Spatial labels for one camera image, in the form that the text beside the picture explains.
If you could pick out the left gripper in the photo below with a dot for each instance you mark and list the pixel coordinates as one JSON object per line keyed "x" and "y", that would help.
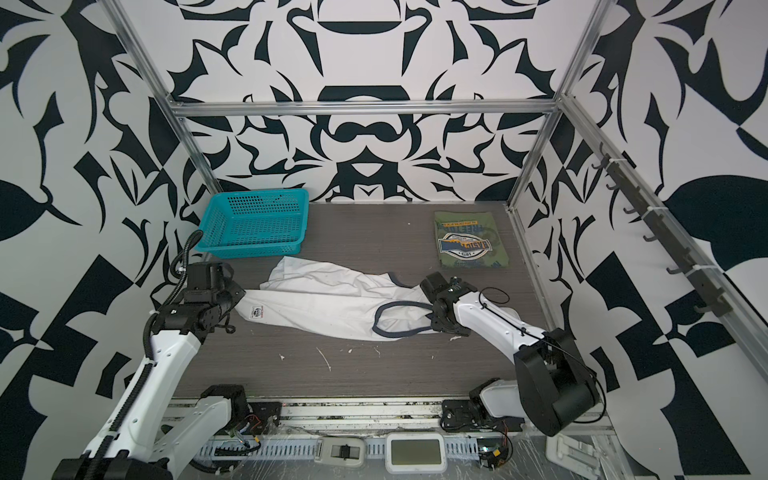
{"x": 234, "y": 289}

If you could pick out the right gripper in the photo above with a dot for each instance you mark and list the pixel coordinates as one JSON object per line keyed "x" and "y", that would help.
{"x": 435, "y": 324}

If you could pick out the green tank top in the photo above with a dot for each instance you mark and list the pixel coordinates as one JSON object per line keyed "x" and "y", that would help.
{"x": 469, "y": 240}

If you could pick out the white grey tank top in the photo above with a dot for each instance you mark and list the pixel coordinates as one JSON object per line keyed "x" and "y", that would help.
{"x": 332, "y": 300}

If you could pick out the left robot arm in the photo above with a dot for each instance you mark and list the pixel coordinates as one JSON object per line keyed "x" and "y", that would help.
{"x": 131, "y": 444}

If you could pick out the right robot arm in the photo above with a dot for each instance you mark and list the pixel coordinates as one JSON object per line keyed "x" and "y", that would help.
{"x": 553, "y": 387}

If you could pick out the teal plastic basket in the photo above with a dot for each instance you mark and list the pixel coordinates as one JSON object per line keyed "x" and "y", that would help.
{"x": 252, "y": 224}

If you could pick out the white digital display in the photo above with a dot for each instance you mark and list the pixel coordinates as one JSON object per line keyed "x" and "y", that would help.
{"x": 415, "y": 453}

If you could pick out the small green circuit board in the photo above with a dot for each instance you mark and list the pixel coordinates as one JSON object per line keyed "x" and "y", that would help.
{"x": 493, "y": 452}

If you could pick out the white plastic stand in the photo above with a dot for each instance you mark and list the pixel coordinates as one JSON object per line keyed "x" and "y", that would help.
{"x": 576, "y": 456}

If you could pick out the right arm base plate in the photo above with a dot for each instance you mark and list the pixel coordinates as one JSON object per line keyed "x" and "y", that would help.
{"x": 465, "y": 415}

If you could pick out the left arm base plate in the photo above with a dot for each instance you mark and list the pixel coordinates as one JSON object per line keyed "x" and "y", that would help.
{"x": 262, "y": 417}

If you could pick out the grey wall hook rack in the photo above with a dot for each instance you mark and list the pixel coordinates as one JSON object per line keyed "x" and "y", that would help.
{"x": 666, "y": 230}

